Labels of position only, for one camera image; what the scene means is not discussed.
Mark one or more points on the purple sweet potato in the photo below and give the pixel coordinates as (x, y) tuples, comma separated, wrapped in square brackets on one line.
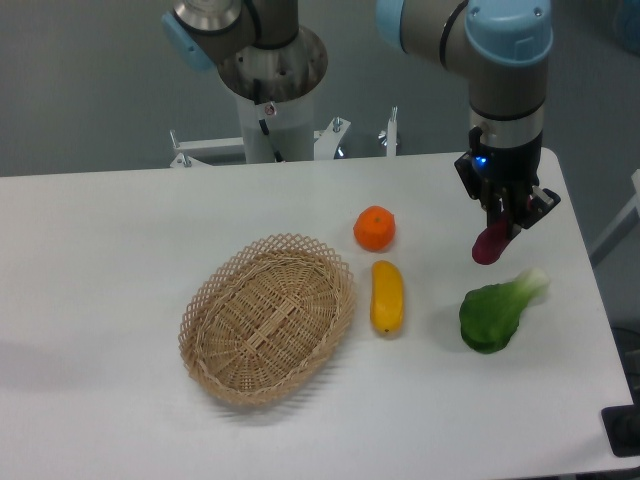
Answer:
[(491, 243)]

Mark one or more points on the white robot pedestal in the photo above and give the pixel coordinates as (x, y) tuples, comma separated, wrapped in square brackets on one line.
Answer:
[(274, 93)]

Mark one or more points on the woven wicker basket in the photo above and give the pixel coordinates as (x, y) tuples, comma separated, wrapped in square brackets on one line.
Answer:
[(267, 319)]

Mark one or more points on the white metal base frame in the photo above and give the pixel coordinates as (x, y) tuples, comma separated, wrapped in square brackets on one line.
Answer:
[(327, 144)]

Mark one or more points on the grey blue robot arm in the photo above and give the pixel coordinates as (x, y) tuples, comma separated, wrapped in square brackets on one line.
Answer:
[(500, 47)]

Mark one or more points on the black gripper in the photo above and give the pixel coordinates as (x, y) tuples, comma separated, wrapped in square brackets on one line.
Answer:
[(505, 181)]

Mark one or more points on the green bok choy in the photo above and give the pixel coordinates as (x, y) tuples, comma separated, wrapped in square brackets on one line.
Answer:
[(490, 316)]

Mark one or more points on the white furniture leg right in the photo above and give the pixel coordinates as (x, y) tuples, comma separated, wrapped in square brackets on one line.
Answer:
[(618, 228)]

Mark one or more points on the orange tangerine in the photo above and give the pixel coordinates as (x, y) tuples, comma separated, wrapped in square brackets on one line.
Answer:
[(375, 228)]

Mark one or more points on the black box at table edge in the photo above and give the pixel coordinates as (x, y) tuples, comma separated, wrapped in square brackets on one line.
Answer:
[(622, 428)]

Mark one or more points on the yellow mango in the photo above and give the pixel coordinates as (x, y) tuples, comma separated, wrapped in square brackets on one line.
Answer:
[(387, 298)]

